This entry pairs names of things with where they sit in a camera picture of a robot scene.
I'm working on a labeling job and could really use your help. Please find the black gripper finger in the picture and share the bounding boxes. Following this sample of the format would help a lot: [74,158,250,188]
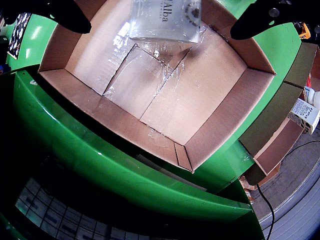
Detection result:
[229,0,320,41]
[0,0,92,35]

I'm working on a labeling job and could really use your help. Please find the white d'Alba carton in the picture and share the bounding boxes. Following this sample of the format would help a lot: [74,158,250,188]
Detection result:
[129,0,202,45]

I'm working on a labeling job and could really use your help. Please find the divided cardboard box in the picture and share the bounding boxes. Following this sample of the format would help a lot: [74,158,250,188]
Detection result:
[237,42,320,187]

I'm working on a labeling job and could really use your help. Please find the shallow cardboard tray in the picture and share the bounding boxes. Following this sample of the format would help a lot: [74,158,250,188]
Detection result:
[37,0,277,174]

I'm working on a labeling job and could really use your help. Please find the printed brown cardboard box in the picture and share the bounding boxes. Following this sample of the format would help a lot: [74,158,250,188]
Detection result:
[238,174,256,204]

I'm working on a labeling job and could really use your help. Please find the yellow labelled object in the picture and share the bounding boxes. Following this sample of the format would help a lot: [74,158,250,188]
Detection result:
[298,22,312,41]

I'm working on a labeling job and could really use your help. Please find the black patterned card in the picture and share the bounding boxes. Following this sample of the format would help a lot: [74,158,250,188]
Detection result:
[6,12,32,61]

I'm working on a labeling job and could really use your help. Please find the white plastic bottle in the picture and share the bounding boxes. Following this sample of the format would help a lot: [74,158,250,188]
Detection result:
[303,86,320,106]

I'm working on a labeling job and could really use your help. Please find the white printed small carton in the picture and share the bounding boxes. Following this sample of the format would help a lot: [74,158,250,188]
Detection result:
[287,97,320,136]

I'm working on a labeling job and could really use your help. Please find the green metal rack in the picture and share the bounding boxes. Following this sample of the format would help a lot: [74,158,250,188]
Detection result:
[0,63,266,240]

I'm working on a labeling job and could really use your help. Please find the black cable over cardboard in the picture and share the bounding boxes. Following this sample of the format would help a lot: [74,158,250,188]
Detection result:
[256,183,276,240]

